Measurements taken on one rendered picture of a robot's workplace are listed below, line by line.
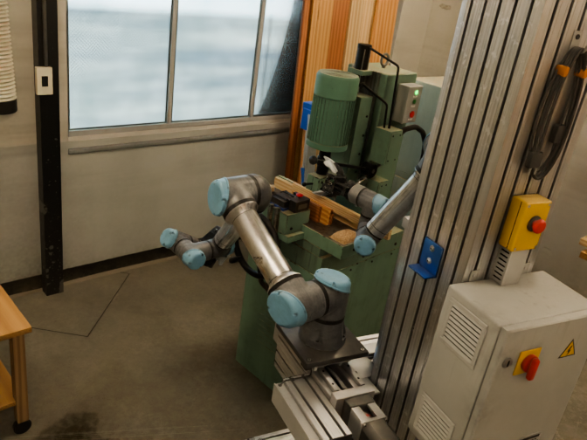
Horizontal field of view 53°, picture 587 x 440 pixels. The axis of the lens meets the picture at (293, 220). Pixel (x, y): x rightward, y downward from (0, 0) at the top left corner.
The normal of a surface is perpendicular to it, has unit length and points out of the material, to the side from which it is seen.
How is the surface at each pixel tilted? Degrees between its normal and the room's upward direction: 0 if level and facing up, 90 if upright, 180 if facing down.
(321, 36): 87
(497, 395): 90
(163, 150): 90
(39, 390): 0
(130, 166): 90
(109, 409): 0
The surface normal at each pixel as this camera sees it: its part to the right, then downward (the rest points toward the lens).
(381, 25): 0.66, 0.34
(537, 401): 0.43, 0.43
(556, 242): -0.75, 0.18
